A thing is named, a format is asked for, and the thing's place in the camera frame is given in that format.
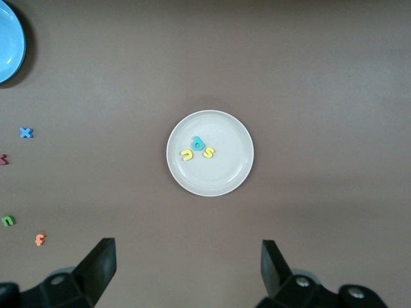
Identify brown table cover sheet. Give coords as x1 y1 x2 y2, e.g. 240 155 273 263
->
0 0 411 308

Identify beige round plate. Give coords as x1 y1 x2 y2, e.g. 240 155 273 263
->
166 109 255 198

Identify blue round plate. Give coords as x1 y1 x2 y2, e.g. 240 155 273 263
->
0 3 27 85

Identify teal foam letter p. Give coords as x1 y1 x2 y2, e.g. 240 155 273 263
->
191 135 207 152

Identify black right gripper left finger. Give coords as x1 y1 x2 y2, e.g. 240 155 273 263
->
19 237 118 308

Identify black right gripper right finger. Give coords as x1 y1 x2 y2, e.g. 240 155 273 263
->
256 239 391 308

